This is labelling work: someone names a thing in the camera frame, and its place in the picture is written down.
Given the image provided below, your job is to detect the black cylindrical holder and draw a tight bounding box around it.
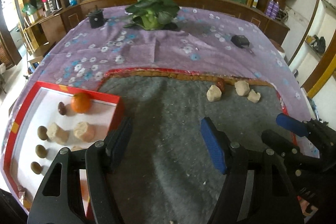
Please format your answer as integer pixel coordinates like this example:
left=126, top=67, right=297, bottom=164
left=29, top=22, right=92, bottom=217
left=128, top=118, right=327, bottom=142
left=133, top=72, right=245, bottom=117
left=87, top=6, right=105, bottom=29

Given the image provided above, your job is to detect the dark red date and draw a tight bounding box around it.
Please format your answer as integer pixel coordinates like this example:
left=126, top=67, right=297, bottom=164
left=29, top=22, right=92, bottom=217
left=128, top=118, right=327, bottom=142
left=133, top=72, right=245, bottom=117
left=58, top=102, right=67, bottom=115

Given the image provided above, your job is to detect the white yam chunk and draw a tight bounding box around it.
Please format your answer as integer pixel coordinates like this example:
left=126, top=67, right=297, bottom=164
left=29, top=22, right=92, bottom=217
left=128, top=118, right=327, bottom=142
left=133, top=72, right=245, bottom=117
left=206, top=85, right=222, bottom=102
left=234, top=80, right=250, bottom=96
left=47, top=122, right=69, bottom=145
left=247, top=89, right=261, bottom=103
left=73, top=122, right=95, bottom=143

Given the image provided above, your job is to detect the green leafy cabbage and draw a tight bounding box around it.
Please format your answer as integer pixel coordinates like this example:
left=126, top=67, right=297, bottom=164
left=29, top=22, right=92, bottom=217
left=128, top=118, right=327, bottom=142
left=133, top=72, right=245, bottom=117
left=124, top=0, right=180, bottom=31

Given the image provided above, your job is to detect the purple floral tablecloth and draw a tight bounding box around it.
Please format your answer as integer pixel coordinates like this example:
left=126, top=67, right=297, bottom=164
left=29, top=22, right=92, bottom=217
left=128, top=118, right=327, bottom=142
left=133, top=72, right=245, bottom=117
left=0, top=5, right=320, bottom=188

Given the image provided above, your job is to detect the large orange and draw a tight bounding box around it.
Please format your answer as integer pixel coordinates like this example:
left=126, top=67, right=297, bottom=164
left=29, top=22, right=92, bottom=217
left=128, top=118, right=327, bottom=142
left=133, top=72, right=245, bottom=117
left=70, top=93, right=92, bottom=114

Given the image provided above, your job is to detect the pink bottle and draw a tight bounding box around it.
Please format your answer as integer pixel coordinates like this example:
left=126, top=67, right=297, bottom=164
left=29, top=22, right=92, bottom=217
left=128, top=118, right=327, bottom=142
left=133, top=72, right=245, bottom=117
left=41, top=0, right=50, bottom=13

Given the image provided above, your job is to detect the wooden stool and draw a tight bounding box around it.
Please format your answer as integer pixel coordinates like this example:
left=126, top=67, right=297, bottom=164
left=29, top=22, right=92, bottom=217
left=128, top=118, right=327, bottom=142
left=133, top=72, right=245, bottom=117
left=27, top=42, right=56, bottom=71

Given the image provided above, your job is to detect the purple bottle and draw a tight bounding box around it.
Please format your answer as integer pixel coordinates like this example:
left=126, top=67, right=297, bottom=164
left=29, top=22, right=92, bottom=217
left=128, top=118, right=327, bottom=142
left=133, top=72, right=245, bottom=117
left=265, top=0, right=280, bottom=19

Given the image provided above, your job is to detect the black small device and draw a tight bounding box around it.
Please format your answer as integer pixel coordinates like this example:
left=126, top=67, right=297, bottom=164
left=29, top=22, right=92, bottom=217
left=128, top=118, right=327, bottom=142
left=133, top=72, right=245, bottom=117
left=231, top=35, right=252, bottom=52

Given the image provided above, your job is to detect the grey felt mat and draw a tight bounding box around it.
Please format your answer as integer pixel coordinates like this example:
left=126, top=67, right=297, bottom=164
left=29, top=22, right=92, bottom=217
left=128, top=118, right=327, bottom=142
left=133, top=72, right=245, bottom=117
left=100, top=76, right=290, bottom=223

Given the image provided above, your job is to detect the red white tray box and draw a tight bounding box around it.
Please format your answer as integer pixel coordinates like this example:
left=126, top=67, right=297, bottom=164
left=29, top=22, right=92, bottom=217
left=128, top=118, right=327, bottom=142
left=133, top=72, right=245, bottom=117
left=1, top=81, right=131, bottom=223

